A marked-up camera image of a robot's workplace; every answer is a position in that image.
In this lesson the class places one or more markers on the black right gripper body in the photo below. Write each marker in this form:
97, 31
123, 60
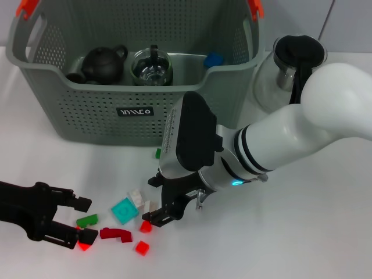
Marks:
180, 191

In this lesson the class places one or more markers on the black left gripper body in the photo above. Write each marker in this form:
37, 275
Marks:
26, 206

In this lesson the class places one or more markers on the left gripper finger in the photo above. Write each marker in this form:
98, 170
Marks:
75, 202
69, 235

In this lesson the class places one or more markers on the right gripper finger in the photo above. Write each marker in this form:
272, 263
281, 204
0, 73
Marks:
156, 180
158, 218

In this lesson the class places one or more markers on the clear translucent toy brick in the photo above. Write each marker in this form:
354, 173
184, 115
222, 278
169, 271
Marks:
150, 205

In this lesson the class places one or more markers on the long red brick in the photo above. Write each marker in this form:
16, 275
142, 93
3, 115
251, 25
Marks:
84, 247

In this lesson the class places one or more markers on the blue square toy brick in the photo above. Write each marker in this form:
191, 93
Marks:
213, 59

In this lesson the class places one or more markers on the grey perforated storage bin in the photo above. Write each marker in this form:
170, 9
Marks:
116, 116

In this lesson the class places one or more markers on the small red sloped brick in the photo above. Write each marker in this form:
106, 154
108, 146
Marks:
145, 227

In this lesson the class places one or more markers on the dark green toy brick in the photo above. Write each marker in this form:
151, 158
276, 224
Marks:
87, 221

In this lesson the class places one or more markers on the white toy brick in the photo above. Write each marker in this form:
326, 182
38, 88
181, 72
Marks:
136, 197

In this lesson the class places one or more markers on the bright green toy brick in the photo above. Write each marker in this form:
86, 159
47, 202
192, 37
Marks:
158, 153

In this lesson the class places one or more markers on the small red square brick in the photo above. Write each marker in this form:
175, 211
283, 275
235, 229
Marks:
142, 248

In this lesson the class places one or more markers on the teal square toy brick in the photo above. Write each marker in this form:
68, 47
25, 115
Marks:
125, 211

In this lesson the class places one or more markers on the dark red arch brick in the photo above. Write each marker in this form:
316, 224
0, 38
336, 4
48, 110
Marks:
113, 233

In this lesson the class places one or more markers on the black clay teapot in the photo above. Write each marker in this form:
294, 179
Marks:
101, 65

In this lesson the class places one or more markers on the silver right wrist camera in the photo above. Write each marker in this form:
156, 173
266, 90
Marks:
189, 130

